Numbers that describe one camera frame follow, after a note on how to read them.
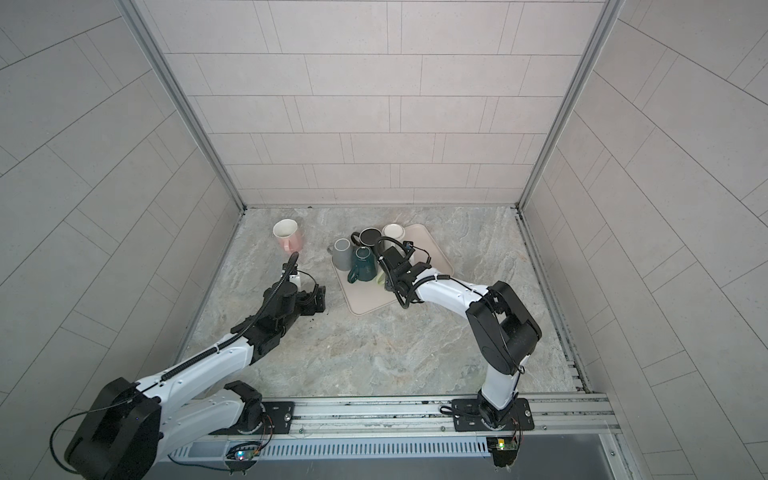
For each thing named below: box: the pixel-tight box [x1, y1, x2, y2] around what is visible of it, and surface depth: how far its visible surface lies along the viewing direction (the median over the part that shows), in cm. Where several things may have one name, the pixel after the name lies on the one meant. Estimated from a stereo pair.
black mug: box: [351, 227, 382, 246], surface depth 99 cm
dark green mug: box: [347, 246, 378, 284], surface depth 93 cm
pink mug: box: [273, 218, 304, 254], surface depth 98 cm
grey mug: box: [327, 238, 353, 271], surface depth 95 cm
